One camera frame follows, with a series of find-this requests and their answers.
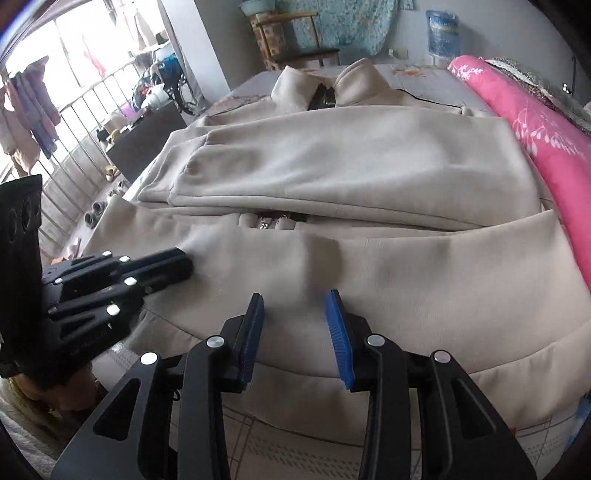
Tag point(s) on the hanging clothes on rack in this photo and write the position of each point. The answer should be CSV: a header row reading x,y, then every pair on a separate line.
x,y
39,106

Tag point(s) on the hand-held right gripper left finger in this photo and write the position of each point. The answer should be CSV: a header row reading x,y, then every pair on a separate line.
x,y
249,341

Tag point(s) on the teal floral hanging cloth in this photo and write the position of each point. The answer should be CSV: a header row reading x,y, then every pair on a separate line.
x,y
351,27

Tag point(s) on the person's left forearm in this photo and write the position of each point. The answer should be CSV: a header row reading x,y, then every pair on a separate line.
x,y
23,429

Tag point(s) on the white water dispenser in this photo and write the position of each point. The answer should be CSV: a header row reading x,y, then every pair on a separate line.
x,y
441,60

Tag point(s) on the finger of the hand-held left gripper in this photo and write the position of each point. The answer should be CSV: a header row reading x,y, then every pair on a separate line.
x,y
171,267
115,309

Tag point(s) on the pile of household clutter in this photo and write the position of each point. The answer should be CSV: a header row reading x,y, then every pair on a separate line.
x,y
157,78

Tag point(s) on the grey patterned blanket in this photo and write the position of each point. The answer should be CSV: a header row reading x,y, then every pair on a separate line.
x,y
554,99

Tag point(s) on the patterned cardboard box stack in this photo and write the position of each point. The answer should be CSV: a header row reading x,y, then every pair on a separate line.
x,y
268,39

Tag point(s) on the cream zip jacket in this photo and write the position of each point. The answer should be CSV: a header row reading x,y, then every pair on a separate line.
x,y
369,184

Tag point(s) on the person's left hand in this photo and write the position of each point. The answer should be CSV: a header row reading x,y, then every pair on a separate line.
x,y
69,390

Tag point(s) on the pink floral quilt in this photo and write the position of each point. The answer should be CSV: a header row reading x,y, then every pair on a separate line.
x,y
545,138

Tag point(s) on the red hanging garment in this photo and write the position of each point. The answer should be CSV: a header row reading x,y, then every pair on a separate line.
x,y
94,57

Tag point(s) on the dark grey cabinet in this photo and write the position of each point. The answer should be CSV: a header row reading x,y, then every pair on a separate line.
x,y
147,143

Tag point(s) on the metal window railing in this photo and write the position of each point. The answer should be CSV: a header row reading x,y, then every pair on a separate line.
x,y
74,138

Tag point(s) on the black bicycle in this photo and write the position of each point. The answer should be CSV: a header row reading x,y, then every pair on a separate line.
x,y
182,94

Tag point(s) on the blue water bottle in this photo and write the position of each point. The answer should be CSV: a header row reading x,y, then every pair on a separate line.
x,y
443,32

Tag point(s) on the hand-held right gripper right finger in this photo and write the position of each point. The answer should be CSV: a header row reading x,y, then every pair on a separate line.
x,y
339,341

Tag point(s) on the teal basin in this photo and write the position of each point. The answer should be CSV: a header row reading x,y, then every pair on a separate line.
x,y
256,7

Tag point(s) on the wooden chair with black seat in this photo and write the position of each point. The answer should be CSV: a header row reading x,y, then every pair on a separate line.
x,y
304,55

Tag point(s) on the wall power socket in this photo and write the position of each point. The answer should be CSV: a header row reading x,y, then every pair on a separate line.
x,y
398,52

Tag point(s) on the grey fuzzy slipper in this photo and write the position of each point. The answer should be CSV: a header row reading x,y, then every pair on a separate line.
x,y
100,207
90,218

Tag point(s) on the tan shoe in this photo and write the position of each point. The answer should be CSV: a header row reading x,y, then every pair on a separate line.
x,y
112,174

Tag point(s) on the beige hanging garment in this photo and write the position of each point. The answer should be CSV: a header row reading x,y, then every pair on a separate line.
x,y
16,138

